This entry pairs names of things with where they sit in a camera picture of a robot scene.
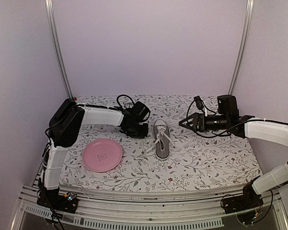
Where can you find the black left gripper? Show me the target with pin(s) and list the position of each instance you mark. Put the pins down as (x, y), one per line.
(143, 135)

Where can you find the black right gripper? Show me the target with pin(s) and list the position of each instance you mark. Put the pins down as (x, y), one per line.
(197, 118)

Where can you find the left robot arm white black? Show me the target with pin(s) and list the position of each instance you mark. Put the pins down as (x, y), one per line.
(63, 132)

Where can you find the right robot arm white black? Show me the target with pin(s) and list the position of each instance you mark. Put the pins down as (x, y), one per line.
(262, 129)

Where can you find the floral patterned table mat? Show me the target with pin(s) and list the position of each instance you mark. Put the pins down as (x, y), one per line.
(194, 162)

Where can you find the pink plastic plate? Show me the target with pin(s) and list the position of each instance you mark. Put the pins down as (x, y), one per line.
(102, 155)

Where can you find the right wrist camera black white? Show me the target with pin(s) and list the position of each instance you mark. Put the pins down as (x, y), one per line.
(199, 104)

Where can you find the aluminium front rail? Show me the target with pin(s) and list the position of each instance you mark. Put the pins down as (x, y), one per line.
(113, 210)

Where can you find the right aluminium frame post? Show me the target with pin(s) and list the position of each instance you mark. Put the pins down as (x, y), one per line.
(242, 47)

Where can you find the aluminium frame post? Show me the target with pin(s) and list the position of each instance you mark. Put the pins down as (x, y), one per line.
(57, 49)
(242, 47)

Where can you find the left aluminium frame post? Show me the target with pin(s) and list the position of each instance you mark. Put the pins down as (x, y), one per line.
(57, 49)

